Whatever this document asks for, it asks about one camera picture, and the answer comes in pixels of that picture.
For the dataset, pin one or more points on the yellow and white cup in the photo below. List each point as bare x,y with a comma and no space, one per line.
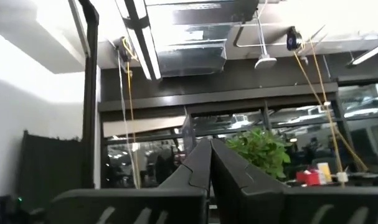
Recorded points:
325,172

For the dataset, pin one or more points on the green potted plant black pot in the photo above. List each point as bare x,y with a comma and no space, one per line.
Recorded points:
260,152

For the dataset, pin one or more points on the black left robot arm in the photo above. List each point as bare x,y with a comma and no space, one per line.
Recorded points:
14,211

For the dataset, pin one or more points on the silver ventilation duct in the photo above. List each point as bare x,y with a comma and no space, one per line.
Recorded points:
191,46

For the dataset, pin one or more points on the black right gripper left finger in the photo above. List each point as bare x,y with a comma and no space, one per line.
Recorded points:
191,174

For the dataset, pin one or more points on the black partition panel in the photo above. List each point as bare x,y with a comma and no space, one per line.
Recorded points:
48,165

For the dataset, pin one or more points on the linear ceiling light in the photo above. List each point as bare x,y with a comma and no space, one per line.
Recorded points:
145,46
369,53

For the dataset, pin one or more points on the red box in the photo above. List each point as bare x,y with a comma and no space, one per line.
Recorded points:
307,178

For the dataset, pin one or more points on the white round ceiling device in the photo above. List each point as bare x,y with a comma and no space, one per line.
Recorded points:
265,61

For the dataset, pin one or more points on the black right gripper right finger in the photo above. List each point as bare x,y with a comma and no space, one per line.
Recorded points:
232,177

